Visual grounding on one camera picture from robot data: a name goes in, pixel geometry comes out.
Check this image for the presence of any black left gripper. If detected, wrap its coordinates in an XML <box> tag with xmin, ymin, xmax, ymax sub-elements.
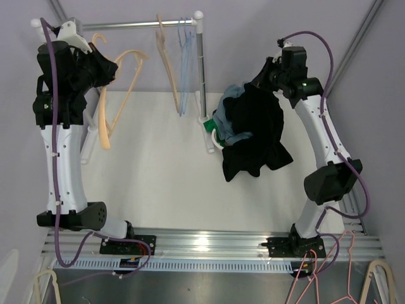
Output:
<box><xmin>70</xmin><ymin>42</ymin><xmax>117</xmax><ymax>94</ymax></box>

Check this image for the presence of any black t shirt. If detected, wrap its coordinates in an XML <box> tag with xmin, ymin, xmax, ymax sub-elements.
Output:
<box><xmin>222</xmin><ymin>82</ymin><xmax>294</xmax><ymax>182</ymax></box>

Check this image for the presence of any grey blue t shirt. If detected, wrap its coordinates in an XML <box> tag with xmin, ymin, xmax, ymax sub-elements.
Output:
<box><xmin>212</xmin><ymin>84</ymin><xmax>252</xmax><ymax>146</ymax></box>

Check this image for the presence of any beige wooden hanger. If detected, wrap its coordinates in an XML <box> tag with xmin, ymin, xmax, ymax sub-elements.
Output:
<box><xmin>155</xmin><ymin>14</ymin><xmax>180</xmax><ymax>114</ymax></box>
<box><xmin>91</xmin><ymin>33</ymin><xmax>149</xmax><ymax>151</ymax></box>

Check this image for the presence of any green t shirt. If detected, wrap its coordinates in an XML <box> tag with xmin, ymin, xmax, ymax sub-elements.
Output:
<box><xmin>203</xmin><ymin>118</ymin><xmax>228</xmax><ymax>147</ymax></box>

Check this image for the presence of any light blue wire hanger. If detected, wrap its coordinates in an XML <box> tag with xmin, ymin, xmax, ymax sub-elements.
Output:
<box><xmin>178</xmin><ymin>18</ymin><xmax>190</xmax><ymax>117</ymax></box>
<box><xmin>186</xmin><ymin>28</ymin><xmax>195</xmax><ymax>111</ymax></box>

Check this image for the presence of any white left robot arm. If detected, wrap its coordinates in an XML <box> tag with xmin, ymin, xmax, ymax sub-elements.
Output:
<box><xmin>33</xmin><ymin>41</ymin><xmax>136</xmax><ymax>254</ymax></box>

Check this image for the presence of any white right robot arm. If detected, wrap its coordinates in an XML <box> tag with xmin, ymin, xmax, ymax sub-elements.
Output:
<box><xmin>253</xmin><ymin>42</ymin><xmax>363</xmax><ymax>257</ymax></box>

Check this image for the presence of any beige hanger bottom left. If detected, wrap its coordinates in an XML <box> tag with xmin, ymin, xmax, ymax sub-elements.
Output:
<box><xmin>33</xmin><ymin>269</ymin><xmax>62</xmax><ymax>304</ymax></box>

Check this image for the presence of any beige hanger bottom right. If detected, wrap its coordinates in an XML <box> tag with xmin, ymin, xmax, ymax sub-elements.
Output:
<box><xmin>358</xmin><ymin>260</ymin><xmax>397</xmax><ymax>304</ymax></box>

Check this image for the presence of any white perforated plastic basket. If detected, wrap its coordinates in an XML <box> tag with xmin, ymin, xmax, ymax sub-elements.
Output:
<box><xmin>211</xmin><ymin>128</ymin><xmax>225</xmax><ymax>151</ymax></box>

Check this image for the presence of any silver white clothes rack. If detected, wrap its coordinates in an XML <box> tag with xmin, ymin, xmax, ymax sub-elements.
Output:
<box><xmin>30</xmin><ymin>11</ymin><xmax>222</xmax><ymax>164</ymax></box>

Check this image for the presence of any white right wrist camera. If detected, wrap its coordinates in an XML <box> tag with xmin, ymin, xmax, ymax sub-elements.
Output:
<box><xmin>272</xmin><ymin>39</ymin><xmax>293</xmax><ymax>64</ymax></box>

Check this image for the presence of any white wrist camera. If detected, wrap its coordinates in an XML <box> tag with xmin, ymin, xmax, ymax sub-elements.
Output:
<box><xmin>272</xmin><ymin>39</ymin><xmax>293</xmax><ymax>64</ymax></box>
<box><xmin>52</xmin><ymin>17</ymin><xmax>92</xmax><ymax>54</ymax></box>

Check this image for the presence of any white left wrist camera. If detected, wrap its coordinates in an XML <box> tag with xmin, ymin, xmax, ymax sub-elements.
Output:
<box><xmin>52</xmin><ymin>17</ymin><xmax>92</xmax><ymax>54</ymax></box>

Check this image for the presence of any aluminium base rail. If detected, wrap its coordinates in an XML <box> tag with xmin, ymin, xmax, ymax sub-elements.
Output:
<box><xmin>41</xmin><ymin>224</ymin><xmax>385</xmax><ymax>274</ymax></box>

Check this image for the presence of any pink wire hanger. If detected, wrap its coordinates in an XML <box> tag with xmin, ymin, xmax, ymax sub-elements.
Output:
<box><xmin>284</xmin><ymin>229</ymin><xmax>358</xmax><ymax>304</ymax></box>

